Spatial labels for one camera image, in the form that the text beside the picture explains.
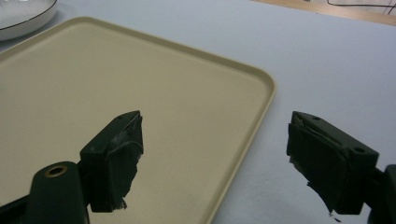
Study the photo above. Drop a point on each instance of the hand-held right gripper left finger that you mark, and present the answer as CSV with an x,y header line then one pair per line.
x,y
106,165

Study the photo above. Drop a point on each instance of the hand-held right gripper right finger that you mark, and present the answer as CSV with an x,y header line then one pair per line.
x,y
330,165

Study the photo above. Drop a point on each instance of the beige plastic tray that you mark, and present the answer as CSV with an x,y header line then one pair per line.
x,y
93,102

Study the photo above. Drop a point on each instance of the white plate with dark rim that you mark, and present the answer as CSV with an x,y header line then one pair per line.
x,y
21,15

